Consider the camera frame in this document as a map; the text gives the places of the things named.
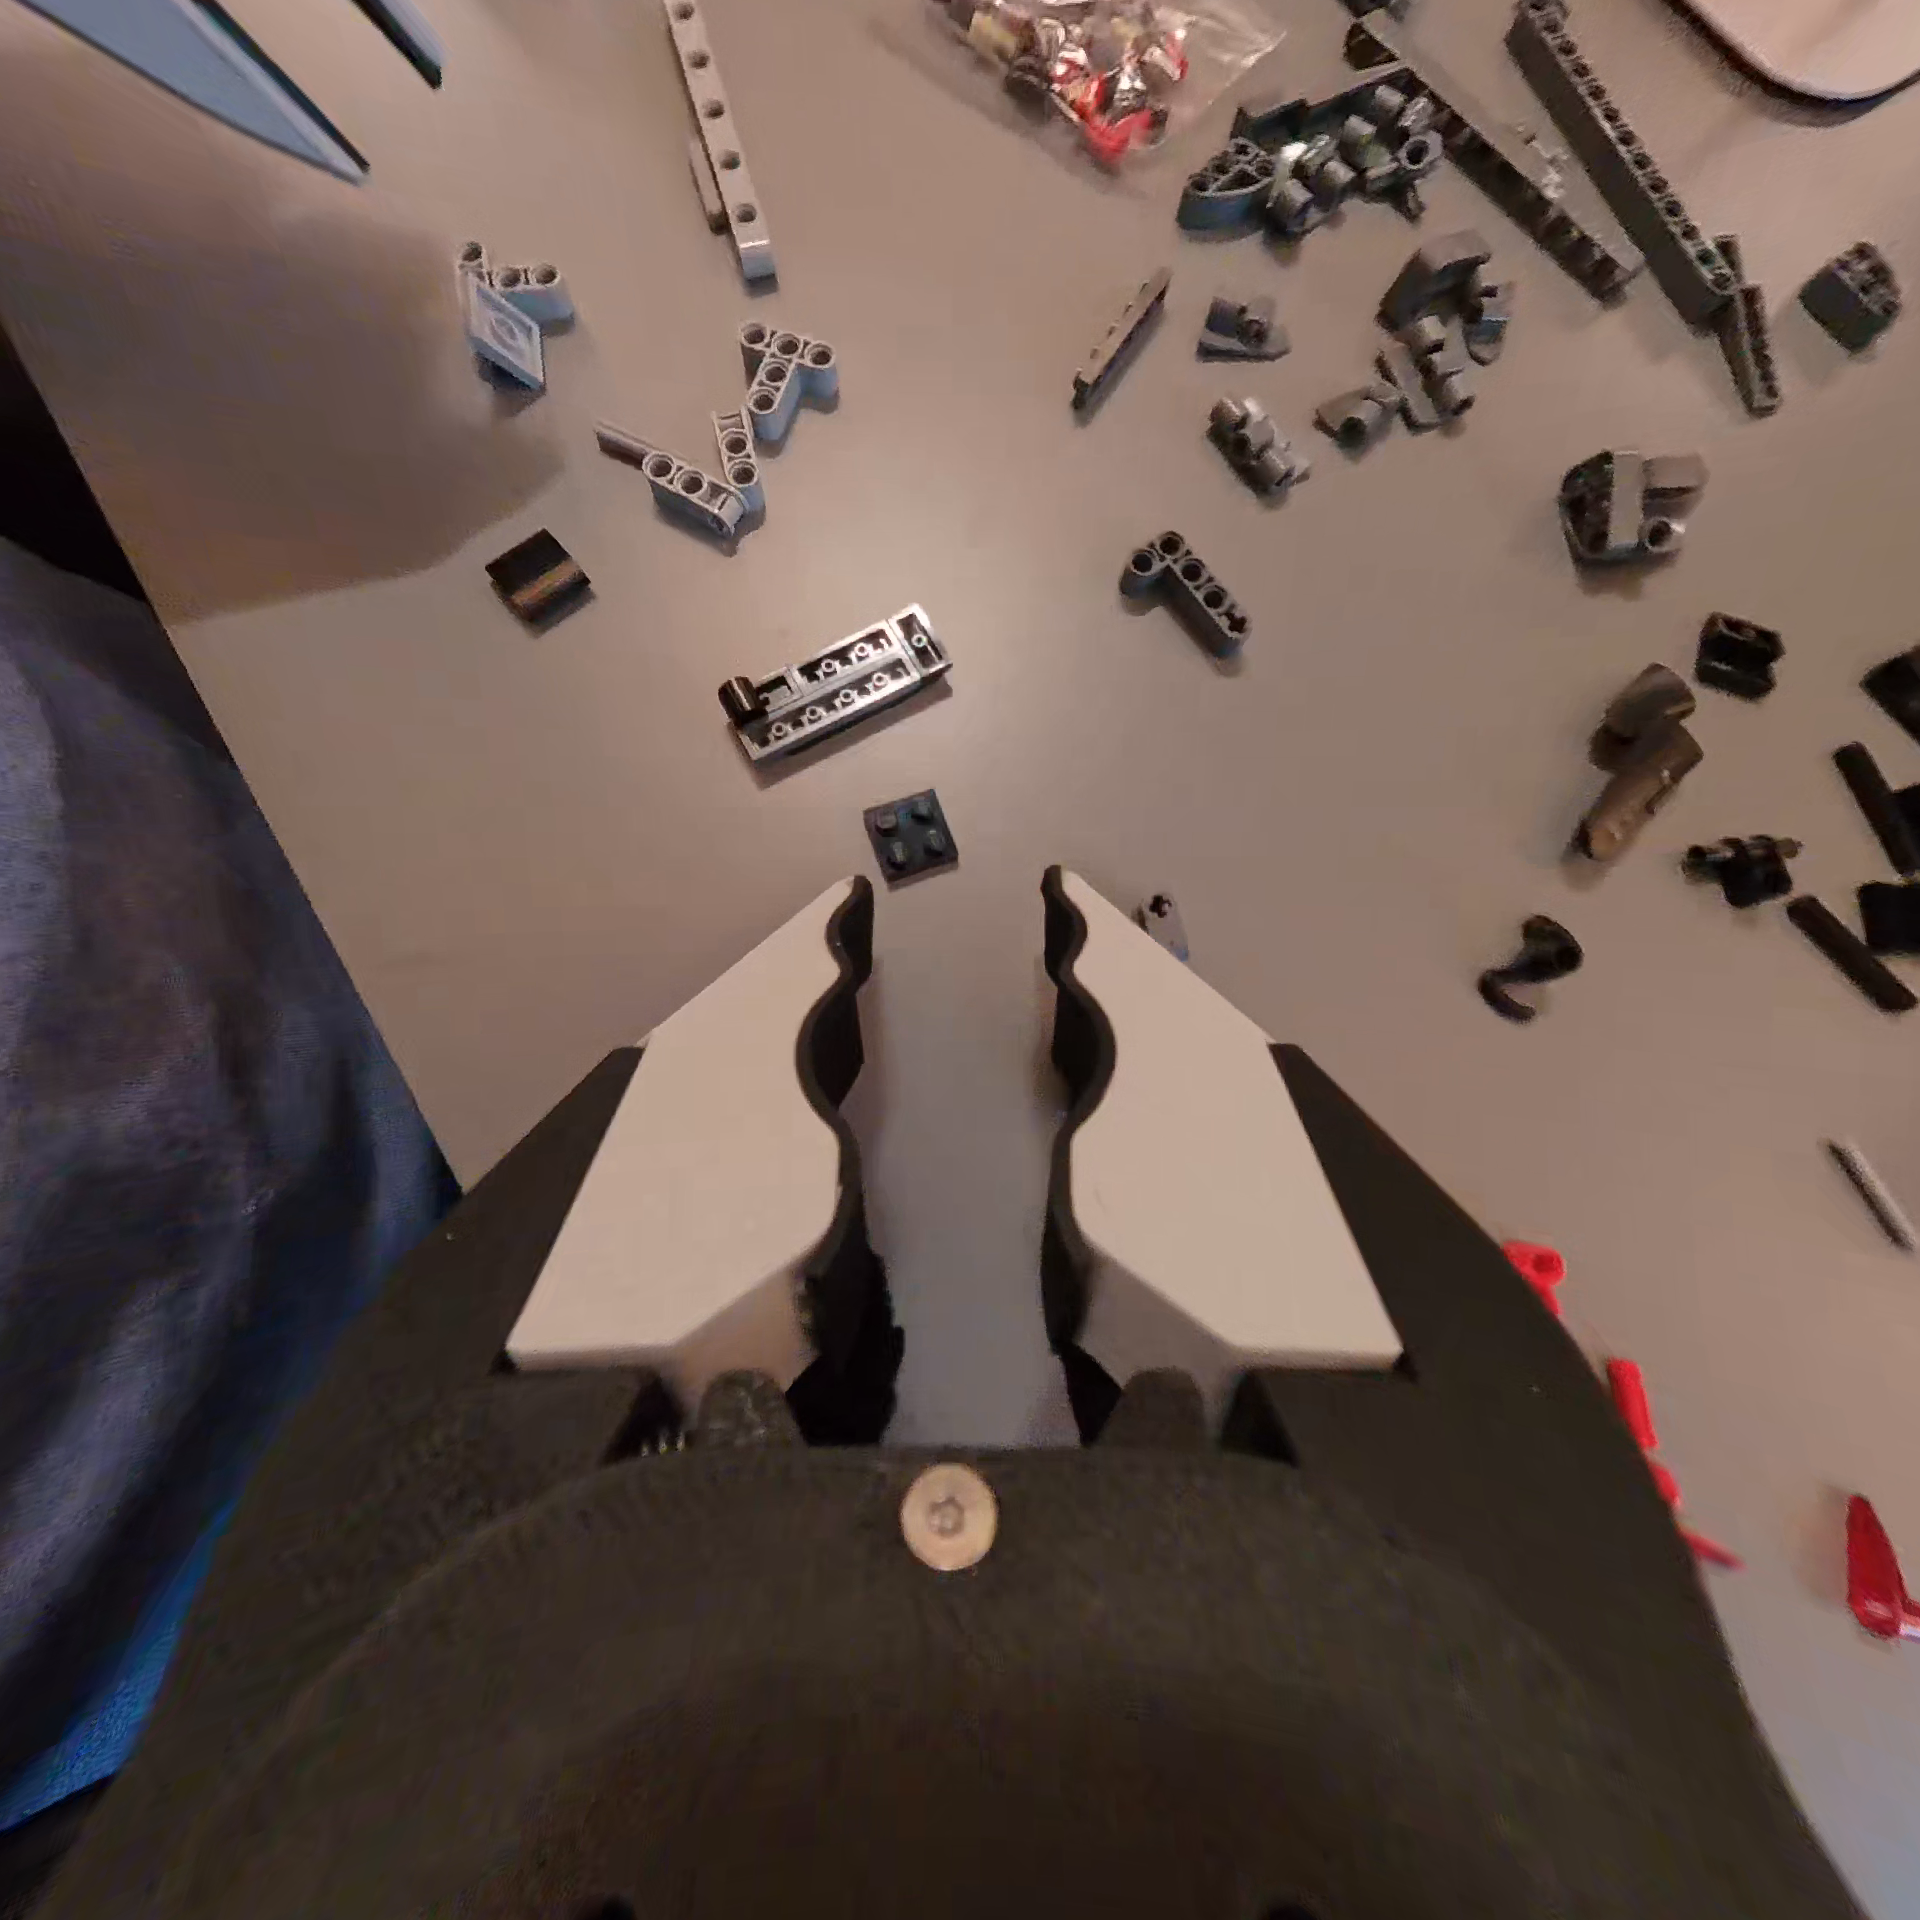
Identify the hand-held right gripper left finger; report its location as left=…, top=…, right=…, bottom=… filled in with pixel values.
left=502, top=878, right=905, bottom=1439

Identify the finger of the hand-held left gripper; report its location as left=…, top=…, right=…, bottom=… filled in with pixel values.
left=350, top=0, right=447, bottom=91
left=15, top=0, right=373, bottom=185

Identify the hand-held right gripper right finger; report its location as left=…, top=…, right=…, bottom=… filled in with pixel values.
left=1038, top=863, right=1407, bottom=1408

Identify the black square lego plate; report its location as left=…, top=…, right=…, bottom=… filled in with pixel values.
left=862, top=784, right=972, bottom=888

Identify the long light grey lego beam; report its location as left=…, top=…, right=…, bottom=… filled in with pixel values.
left=663, top=0, right=783, bottom=289

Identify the black hook-shaped lego piece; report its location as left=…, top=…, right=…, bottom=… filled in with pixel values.
left=1477, top=915, right=1586, bottom=1024

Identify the long black lego brick assembly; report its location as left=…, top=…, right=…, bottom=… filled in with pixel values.
left=718, top=599, right=958, bottom=768

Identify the black smooth lego tile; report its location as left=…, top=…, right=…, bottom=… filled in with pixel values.
left=479, top=525, right=596, bottom=632

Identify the thin grey lego axle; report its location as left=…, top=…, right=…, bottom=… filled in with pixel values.
left=1825, top=1140, right=1920, bottom=1255

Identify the thin dark grey lego plate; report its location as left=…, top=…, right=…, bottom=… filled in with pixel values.
left=1069, top=268, right=1175, bottom=413

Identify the light grey short beam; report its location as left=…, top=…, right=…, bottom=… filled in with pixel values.
left=455, top=240, right=578, bottom=335

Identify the light grey T-shaped beam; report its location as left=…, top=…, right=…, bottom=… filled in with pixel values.
left=736, top=319, right=840, bottom=447

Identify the person's blue clothing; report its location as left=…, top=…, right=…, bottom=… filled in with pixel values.
left=0, top=533, right=460, bottom=1824

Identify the light grey L-shaped beam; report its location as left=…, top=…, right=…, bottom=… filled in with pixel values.
left=641, top=408, right=770, bottom=543

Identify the group of small black pieces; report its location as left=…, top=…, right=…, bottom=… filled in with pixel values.
left=1567, top=607, right=1920, bottom=1014

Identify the dark grey L-shaped beam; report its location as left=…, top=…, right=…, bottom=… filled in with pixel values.
left=1118, top=528, right=1253, bottom=655

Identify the clear bag of red pieces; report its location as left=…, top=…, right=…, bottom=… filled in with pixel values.
left=930, top=0, right=1292, bottom=165

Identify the group of small dark grey connectors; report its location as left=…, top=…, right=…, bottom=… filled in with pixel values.
left=1196, top=111, right=1518, bottom=501

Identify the dark grey panel piece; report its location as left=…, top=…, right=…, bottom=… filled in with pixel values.
left=1556, top=447, right=1711, bottom=572

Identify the dark grey half-round beam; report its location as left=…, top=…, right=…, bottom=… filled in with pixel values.
left=1175, top=134, right=1279, bottom=238

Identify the dark grey long wedge slope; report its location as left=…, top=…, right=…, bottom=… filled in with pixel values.
left=1230, top=59, right=1374, bottom=160

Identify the dark grey curved slope brick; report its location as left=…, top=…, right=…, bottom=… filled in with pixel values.
left=1375, top=228, right=1512, bottom=326

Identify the dark grey studded wedge plate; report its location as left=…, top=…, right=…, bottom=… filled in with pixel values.
left=1714, top=240, right=1789, bottom=417

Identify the long dark grey smooth panel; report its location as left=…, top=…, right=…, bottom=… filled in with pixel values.
left=1350, top=23, right=1644, bottom=301

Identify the dark grey curved holed block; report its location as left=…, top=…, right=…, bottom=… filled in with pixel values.
left=1796, top=240, right=1906, bottom=357

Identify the long dark grey holed beam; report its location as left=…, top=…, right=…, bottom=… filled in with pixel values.
left=1503, top=0, right=1748, bottom=329

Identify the white rounded base board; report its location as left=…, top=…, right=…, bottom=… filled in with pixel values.
left=1671, top=0, right=1920, bottom=104

